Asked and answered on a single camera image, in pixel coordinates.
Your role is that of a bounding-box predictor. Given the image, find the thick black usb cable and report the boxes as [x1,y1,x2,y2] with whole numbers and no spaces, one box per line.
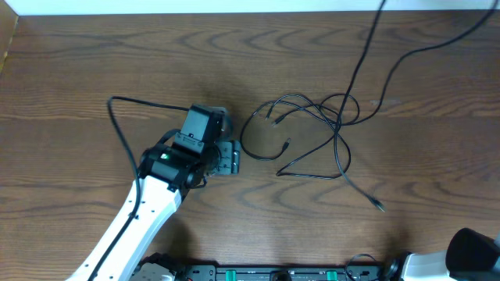
[271,0,500,214]

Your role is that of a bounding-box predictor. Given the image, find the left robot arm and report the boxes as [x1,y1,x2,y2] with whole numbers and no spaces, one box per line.
[70,105,241,280]

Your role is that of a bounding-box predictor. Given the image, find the thin black usb cable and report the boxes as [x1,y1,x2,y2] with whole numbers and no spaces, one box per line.
[238,93,352,180]

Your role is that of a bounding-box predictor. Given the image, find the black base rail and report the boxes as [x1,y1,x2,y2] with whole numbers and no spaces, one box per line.
[132,252,388,281]

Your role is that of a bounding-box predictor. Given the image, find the right camera cable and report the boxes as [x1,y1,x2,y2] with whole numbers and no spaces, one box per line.
[345,252,386,274]

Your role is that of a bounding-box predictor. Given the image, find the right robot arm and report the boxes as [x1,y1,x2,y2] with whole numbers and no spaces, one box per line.
[381,228,499,281]

